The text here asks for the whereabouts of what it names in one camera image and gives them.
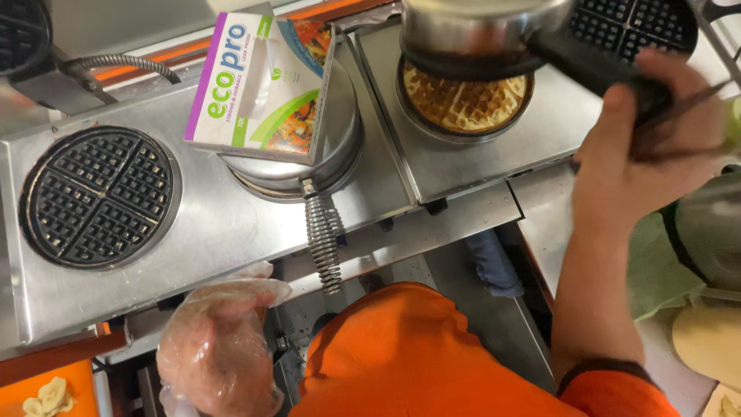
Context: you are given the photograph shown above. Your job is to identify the person's left hand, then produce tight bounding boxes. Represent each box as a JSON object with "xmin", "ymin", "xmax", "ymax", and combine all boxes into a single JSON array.
[{"xmin": 156, "ymin": 263, "xmax": 293, "ymax": 417}]

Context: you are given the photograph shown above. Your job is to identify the person's right hand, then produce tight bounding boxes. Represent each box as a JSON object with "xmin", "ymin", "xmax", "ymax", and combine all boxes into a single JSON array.
[{"xmin": 570, "ymin": 49, "xmax": 728, "ymax": 235}]

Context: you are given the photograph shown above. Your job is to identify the thin dark metal pick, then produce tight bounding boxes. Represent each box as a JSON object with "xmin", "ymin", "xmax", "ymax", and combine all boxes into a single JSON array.
[{"xmin": 631, "ymin": 80, "xmax": 734, "ymax": 160}]

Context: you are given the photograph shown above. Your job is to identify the steel double waffle maker base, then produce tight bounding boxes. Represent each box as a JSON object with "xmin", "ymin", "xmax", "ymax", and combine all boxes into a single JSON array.
[{"xmin": 0, "ymin": 35, "xmax": 418, "ymax": 361}]

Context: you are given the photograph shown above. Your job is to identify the black round waffle grid plate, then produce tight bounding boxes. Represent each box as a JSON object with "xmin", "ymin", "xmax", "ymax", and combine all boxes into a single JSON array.
[{"xmin": 19, "ymin": 125, "xmax": 182, "ymax": 271}]

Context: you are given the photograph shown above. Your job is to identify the person's orange shirt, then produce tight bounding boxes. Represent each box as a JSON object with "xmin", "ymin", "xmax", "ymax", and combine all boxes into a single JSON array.
[{"xmin": 289, "ymin": 282, "xmax": 681, "ymax": 417}]

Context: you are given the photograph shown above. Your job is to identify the closed steel waffle iron lid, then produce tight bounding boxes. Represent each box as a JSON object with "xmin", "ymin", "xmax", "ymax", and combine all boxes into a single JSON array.
[{"xmin": 219, "ymin": 58, "xmax": 365, "ymax": 202}]

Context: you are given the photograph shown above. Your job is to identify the white printed carton box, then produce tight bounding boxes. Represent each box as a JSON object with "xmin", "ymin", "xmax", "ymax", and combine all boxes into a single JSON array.
[{"xmin": 183, "ymin": 12, "xmax": 337, "ymax": 166}]

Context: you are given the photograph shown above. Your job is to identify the pale sliced food pieces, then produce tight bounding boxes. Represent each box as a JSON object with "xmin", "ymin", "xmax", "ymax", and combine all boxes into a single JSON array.
[{"xmin": 22, "ymin": 376, "xmax": 76, "ymax": 417}]

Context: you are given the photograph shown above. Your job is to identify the orange tray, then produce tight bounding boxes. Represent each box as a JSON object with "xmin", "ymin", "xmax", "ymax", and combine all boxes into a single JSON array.
[{"xmin": 0, "ymin": 359, "xmax": 99, "ymax": 417}]

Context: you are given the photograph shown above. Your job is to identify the steel single waffle maker base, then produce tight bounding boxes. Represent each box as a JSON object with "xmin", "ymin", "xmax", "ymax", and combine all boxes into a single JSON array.
[{"xmin": 353, "ymin": 0, "xmax": 741, "ymax": 205}]

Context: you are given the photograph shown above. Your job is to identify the golden round waffle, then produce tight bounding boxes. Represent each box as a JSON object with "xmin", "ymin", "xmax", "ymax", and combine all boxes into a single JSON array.
[{"xmin": 402, "ymin": 58, "xmax": 529, "ymax": 134}]

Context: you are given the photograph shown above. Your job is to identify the open black waffle iron lid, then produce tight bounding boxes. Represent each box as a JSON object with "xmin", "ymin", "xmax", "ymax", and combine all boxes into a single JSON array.
[{"xmin": 0, "ymin": 0, "xmax": 54, "ymax": 77}]

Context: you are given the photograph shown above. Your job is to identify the green cloth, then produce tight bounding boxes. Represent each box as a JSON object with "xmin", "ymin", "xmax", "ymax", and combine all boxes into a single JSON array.
[{"xmin": 627, "ymin": 211, "xmax": 708, "ymax": 323}]

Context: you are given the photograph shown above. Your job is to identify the cream round container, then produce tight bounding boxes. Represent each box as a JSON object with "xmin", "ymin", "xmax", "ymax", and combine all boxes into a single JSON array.
[{"xmin": 672, "ymin": 304, "xmax": 741, "ymax": 390}]

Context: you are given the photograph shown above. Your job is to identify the open lid black waffle grid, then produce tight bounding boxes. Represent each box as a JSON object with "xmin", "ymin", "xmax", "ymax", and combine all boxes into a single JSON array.
[{"xmin": 567, "ymin": 0, "xmax": 700, "ymax": 63}]

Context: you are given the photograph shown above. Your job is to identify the grey steel bowl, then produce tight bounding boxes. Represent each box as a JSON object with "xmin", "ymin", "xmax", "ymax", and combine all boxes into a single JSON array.
[{"xmin": 661, "ymin": 170, "xmax": 741, "ymax": 292}]

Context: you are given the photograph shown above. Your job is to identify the steel coil spring handle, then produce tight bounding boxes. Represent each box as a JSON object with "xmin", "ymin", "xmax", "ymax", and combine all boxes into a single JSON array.
[{"xmin": 299, "ymin": 178, "xmax": 346, "ymax": 296}]

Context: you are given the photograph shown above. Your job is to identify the flexible metal conduit cable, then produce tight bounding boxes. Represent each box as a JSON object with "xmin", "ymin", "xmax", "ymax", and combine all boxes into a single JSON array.
[{"xmin": 61, "ymin": 54, "xmax": 183, "ymax": 86}]

